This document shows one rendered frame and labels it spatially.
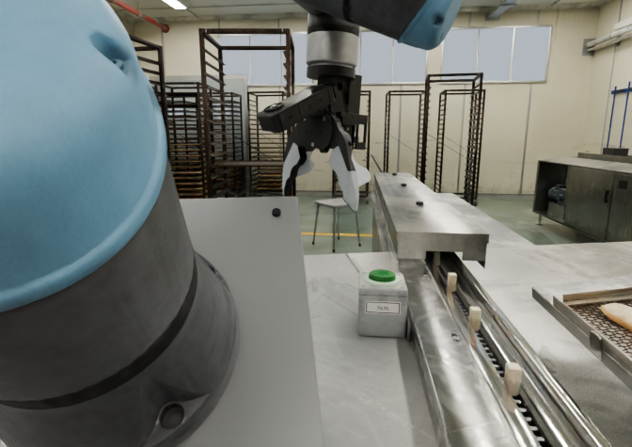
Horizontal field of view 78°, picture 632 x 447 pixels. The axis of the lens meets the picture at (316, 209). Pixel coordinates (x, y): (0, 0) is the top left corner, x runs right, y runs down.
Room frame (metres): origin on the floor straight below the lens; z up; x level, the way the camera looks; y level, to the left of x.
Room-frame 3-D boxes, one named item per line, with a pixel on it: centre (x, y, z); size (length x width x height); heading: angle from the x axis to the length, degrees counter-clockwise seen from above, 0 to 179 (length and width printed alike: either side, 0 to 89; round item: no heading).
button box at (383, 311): (0.56, -0.10, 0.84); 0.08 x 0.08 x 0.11; 84
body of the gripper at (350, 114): (0.60, -0.02, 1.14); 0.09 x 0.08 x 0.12; 135
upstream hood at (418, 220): (1.37, -0.32, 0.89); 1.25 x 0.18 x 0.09; 174
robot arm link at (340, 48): (0.60, -0.02, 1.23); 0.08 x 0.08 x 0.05
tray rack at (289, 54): (2.94, 0.46, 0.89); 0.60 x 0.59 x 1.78; 90
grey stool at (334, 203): (3.83, -0.21, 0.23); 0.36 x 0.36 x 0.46; 36
